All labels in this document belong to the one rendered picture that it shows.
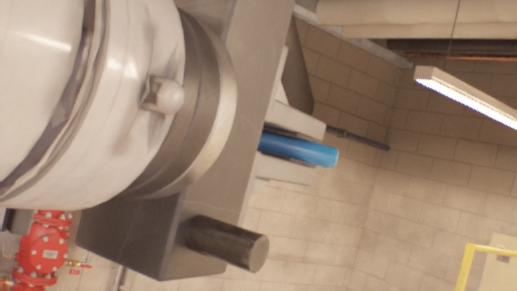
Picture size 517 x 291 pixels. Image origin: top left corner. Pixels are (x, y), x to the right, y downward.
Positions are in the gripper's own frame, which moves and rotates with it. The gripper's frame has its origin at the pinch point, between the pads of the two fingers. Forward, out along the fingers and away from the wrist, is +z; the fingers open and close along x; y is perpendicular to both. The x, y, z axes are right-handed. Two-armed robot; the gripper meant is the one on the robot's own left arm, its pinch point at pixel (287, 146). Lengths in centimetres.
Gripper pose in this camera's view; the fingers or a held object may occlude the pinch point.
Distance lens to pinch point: 34.3
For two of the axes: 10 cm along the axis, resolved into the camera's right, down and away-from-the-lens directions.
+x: 2.5, -9.7, 0.6
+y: 8.7, 2.0, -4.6
